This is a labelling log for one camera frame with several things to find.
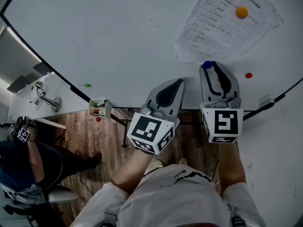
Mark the person's left beige shoe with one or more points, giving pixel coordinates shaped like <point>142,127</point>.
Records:
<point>159,163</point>

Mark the white marker tray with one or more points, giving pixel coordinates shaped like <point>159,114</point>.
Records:
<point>106,109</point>

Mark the whiteboard eraser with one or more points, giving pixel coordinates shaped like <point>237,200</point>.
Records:
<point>266,99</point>

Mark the printed white paper sheet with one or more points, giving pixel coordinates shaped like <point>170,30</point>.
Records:
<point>213,32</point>

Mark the white desk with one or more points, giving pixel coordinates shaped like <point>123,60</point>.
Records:
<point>71,98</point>

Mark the small red magnet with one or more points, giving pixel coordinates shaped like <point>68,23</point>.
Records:
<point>98,119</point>

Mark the large whiteboard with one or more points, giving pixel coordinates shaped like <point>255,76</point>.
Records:
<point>118,32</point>

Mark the person's left forearm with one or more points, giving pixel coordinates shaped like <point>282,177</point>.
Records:
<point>130,171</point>

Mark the blue round magnet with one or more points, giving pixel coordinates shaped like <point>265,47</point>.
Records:
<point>207,64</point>

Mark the person's beige shoe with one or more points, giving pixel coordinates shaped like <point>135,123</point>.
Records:
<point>159,163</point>
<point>182,161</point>

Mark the white marker with black cap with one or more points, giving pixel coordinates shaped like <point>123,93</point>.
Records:
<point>101,102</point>

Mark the person's white shirt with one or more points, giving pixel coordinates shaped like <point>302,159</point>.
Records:
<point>170,202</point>

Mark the black office chair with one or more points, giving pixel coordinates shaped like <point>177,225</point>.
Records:
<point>28,214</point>

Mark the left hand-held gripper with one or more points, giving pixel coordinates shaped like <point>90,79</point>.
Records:
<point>146,129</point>

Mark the grey window blind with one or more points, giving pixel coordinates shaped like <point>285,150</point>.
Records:
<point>16,53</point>

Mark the orange round magnet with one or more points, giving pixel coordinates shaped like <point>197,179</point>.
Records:
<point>242,12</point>

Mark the black whiteboard stand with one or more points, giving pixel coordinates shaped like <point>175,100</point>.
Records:
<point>125,131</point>

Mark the dark wrist band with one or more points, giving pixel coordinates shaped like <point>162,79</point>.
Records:
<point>144,151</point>

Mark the person's right forearm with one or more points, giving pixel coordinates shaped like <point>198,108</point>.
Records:
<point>232,169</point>

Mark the green round magnet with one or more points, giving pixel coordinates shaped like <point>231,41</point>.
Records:
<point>87,85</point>

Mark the red round magnet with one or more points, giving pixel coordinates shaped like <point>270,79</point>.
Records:
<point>248,75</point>

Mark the person's right beige shoe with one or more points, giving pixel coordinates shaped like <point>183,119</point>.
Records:
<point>182,161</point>

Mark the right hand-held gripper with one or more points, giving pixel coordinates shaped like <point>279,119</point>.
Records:
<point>225,124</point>

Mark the red marker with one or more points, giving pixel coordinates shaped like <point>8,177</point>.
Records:
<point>99,112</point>

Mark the black monitor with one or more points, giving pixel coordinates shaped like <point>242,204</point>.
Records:
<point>17,84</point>
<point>42,68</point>

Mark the grey office chair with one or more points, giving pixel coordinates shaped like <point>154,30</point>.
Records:
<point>61,195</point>

